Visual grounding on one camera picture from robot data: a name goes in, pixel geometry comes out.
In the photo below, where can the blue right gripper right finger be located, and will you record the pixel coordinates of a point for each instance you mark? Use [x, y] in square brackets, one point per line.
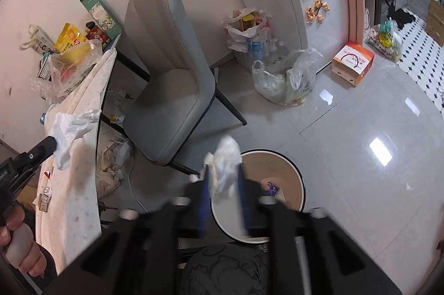
[244, 196]

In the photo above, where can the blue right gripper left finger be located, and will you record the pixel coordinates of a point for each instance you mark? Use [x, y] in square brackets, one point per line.
[204, 202]

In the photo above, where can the white paper napkin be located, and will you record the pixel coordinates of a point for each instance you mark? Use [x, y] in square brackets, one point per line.
[221, 168]

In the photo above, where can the white tissue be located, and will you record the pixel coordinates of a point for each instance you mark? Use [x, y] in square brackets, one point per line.
[66, 129]

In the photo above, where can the blue tissue packet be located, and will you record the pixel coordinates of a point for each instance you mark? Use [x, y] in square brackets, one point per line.
[271, 189]

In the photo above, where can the red white torn wrapper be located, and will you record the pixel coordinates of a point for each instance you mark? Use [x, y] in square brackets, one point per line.
[48, 171]

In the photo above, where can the silver foil blister pack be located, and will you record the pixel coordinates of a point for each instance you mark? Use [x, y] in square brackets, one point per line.
[44, 199]

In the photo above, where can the white round trash bin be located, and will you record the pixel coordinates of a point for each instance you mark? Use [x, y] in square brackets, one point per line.
[278, 176]

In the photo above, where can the clear trash bag on floor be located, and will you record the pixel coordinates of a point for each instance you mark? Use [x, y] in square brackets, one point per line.
[289, 79]

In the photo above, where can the person's left hand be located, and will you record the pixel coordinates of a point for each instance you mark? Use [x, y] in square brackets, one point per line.
[22, 252]

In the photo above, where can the floral white tablecloth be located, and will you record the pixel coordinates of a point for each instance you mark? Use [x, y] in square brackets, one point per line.
[72, 221]

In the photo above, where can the small plastic bag on table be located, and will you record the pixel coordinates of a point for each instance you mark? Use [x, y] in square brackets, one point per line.
[43, 88]

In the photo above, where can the clear plastic bag on table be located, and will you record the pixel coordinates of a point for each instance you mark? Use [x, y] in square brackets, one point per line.
[70, 68]

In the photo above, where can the white tote bag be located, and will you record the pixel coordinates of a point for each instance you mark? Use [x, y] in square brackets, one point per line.
[38, 41]

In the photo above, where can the grey upholstered chair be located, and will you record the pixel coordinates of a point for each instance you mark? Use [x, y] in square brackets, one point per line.
[181, 87]

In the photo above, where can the yellow snack bag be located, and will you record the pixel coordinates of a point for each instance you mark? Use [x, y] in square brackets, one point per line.
[69, 37]

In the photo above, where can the white bag with bottles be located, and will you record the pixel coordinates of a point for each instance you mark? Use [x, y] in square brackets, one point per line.
[248, 33]

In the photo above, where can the orange white cardboard box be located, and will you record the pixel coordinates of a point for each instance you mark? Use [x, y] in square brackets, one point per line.
[352, 63]

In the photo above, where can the green tall box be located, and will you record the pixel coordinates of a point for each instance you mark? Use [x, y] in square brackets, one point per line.
[103, 17]

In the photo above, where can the fridge magnet cluster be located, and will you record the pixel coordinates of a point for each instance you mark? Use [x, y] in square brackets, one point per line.
[317, 11]

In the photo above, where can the smiley face plastic bag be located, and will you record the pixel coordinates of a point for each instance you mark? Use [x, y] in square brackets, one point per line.
[385, 38]

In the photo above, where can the wire basket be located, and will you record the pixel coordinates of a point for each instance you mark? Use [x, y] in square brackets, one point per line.
[44, 71]

